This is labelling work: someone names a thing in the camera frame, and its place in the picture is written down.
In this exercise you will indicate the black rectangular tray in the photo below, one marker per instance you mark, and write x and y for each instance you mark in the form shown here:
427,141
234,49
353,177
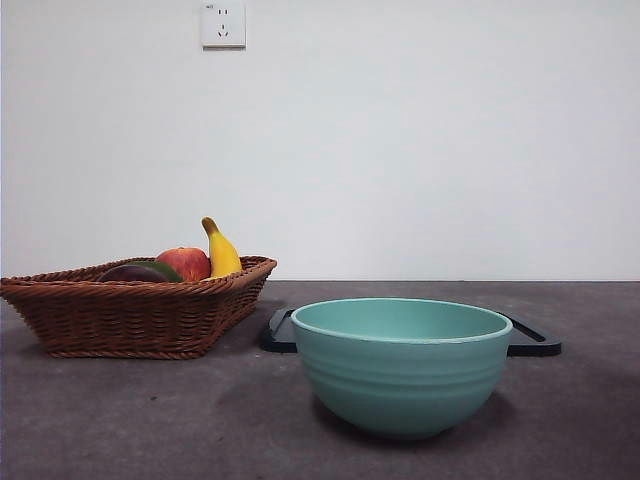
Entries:
277,341

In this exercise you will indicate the teal ribbed bowl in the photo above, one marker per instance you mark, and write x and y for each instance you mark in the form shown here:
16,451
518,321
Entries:
401,380

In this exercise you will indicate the white wall socket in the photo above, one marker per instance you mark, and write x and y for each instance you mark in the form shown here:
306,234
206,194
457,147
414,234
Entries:
223,26

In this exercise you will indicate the dark purple plum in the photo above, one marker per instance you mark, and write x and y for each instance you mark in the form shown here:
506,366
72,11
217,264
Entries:
130,274

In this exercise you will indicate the green avocado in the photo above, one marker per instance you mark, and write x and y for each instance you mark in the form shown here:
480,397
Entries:
170,271

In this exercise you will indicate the yellow banana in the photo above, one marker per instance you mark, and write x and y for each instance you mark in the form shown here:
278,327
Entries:
223,255

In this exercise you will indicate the red yellow apple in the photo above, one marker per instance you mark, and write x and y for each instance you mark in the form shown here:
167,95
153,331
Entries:
187,262

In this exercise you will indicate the brown wicker basket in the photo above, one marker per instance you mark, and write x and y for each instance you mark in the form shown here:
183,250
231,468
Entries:
125,320

